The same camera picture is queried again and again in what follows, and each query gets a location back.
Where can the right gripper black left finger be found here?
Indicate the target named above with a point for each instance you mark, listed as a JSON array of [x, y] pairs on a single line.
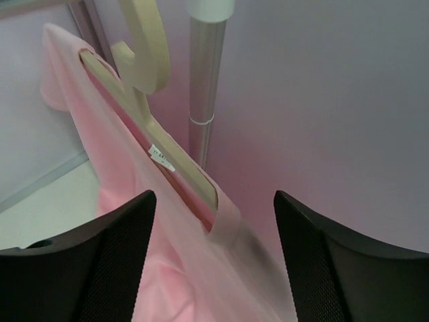
[[90, 273]]

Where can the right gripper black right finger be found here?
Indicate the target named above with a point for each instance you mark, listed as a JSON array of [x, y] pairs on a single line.
[[338, 274]]

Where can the light pink t shirt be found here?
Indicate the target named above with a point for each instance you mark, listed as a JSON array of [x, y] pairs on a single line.
[[201, 264]]

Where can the grey right rack pole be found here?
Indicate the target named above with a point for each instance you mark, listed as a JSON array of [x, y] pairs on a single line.
[[208, 21]]

